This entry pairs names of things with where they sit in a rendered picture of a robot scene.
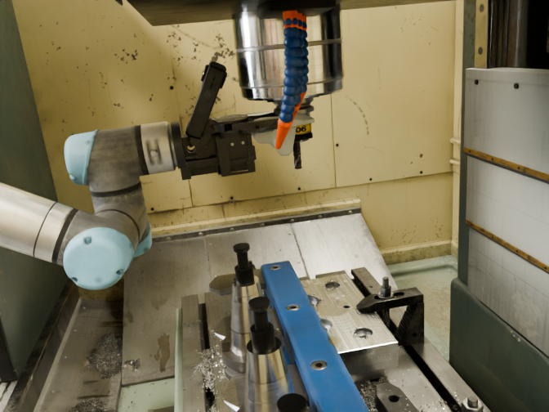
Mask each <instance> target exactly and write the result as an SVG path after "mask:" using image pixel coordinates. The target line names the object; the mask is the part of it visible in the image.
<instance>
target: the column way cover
mask: <svg viewBox="0 0 549 412"><path fill-rule="evenodd" d="M463 151H464V152H465V154H466V155H467V184H466V224H467V225H468V226H469V227H470V233H469V261H468V288H467V290H468V291H469V292H470V293H472V294H473V295H474V296H475V297H477V298H478V299H479V300H480V301H481V302H482V303H483V304H485V305H486V306H487V307H488V308H490V309H491V310H492V311H494V312H495V313H496V314H497V315H498V316H500V317H501V318H502V319H503V320H505V321H506V322H507V323H508V324H509V325H510V326H511V327H513V328H514V329H515V330H517V331H518V332H519V333H520V334H522V335H523V336H524V337H525V338H527V339H528V340H529V341H530V342H531V343H532V344H533V345H534V346H536V347H537V348H538V349H540V350H541V351H542V352H544V353H545V354H546V355H547V356H549V69H523V68H504V67H501V68H492V69H475V68H470V69H466V92H465V125H464V147H463Z"/></svg>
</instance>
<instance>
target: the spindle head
mask: <svg viewBox="0 0 549 412"><path fill-rule="evenodd" d="M127 1H128V2H129V3H130V4H131V5H132V6H133V7H134V8H135V9H136V10H137V11H138V12H139V13H140V14H141V15H142V16H143V17H144V18H145V19H146V20H147V21H148V22H149V23H150V24H151V25H152V26H160V25H178V24H189V23H198V22H208V21H218V20H232V15H233V14H237V13H241V12H246V11H256V10H257V6H259V5H261V4H262V3H263V2H266V1H267V0H127ZM447 1H456V0H336V4H341V9H342V10H351V9H360V8H370V7H388V6H398V5H408V4H418V3H428V2H447Z"/></svg>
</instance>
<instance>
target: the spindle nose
mask: <svg viewBox="0 0 549 412"><path fill-rule="evenodd" d="M306 23H307V31H306V32H307V33H308V37H307V38H306V40H307V42H308V47H307V49H308V52H309V55H308V57H307V58H308V60H309V64H308V68H309V73H308V74H307V76H308V79H309V81H308V83H307V84H306V86H307V91H306V95H305V97H304V98H308V97H314V96H325V95H329V94H333V93H336V92H340V91H341V90H342V89H343V88H344V83H343V78H344V77H345V71H344V53H343V42H342V39H343V35H342V17H341V4H337V5H336V7H334V8H333V9H331V10H329V11H326V12H325V13H322V14H320V15H318V16H307V17H306ZM232 24H233V31H234V46H235V49H236V53H235V54H236V61H237V70H238V77H239V86H240V87H241V95H242V98H244V99H245V100H248V101H280V100H282V97H283V95H284V94H283V88H284V86H285V85H284V84H283V81H284V78H285V77H286V76H285V75H284V70H285V68H286V66H285V65H284V60H285V58H286V56H285V55H284V50H285V48H286V47H285V46H284V43H283V42H284V39H285V38H286V37H285V36H284V35H283V31H284V27H283V18H278V19H263V20H260V19H258V16H257V10H256V11H246V12H241V13H237V14H233V15H232Z"/></svg>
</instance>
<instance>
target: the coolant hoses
mask: <svg viewBox="0 0 549 412"><path fill-rule="evenodd" d="M334 7H336V0H267V1H266V2H263V3H262V4H261V5H259V6H257V16H258V19H260V20H263V19H278V18H283V27H284V31H283V35H284V36H285V37H286V38H285V39H284V42H283V43H284V46H285V47H286V48H285V50H284V55H285V56H286V58H285V60H284V65H285V66H286V68H285V70H284V75H285V76H286V77H285V78H284V81H283V84H284V85H285V86H284V88H283V94H284V95H283V97H282V102H283V104H282V105H281V107H280V108H281V112H280V114H279V120H278V128H277V137H276V144H275V148H276V149H278V150H279V149H280V148H281V146H282V144H283V142H284V139H285V137H286V136H287V134H288V131H289V129H290V127H291V126H292V122H293V120H294V119H295V117H296V115H297V111H298V110H299V108H300V106H301V103H302V101H303V99H304V97H305V95H306V91H307V86H306V84H307V83H308V81H309V79H308V76H307V74H308V73H309V68H308V64H309V60H308V58H307V57H308V55H309V52H308V49H307V47H308V42H307V40H306V38H307V37H308V33H307V32H306V31H307V23H306V17H307V16H318V15H320V14H322V13H325V12H326V11H329V10H331V9H333V8H334Z"/></svg>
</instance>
